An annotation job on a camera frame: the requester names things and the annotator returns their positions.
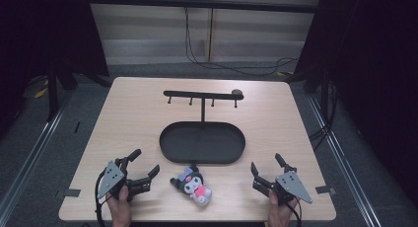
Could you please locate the black metal stand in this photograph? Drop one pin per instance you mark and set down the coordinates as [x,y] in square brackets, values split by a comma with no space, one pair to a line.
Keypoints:
[52,92]

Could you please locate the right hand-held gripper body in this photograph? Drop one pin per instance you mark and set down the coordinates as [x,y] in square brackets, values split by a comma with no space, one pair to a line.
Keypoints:
[291,185]

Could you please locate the yellow floor tape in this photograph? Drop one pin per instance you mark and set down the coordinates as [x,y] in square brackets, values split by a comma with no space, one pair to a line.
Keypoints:
[41,92]
[284,73]

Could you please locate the person's left hand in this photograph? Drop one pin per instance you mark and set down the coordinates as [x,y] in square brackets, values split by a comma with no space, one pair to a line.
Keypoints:
[120,207]

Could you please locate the black hook rack with tray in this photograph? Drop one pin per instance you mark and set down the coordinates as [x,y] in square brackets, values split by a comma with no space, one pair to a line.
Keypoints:
[202,144]

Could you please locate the person's right hand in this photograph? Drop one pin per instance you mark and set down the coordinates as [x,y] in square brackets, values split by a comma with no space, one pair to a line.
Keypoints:
[279,212]

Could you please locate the black curtain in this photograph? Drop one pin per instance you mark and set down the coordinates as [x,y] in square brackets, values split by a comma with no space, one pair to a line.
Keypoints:
[42,29]
[371,72]

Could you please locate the metal floor rail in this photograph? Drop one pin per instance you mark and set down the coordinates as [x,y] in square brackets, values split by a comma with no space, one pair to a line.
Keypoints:
[341,161]
[29,158]

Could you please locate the grey tape piece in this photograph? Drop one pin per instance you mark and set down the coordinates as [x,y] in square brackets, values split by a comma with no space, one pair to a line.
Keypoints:
[325,189]
[72,192]

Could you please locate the black horizontal frame bar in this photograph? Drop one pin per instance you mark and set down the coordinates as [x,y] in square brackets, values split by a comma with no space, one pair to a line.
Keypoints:
[148,2]

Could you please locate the small black floor strip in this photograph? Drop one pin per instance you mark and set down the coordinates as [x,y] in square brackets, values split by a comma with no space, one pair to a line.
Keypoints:
[77,127]

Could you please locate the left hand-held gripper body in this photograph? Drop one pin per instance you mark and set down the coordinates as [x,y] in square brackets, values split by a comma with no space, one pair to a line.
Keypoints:
[111,179]

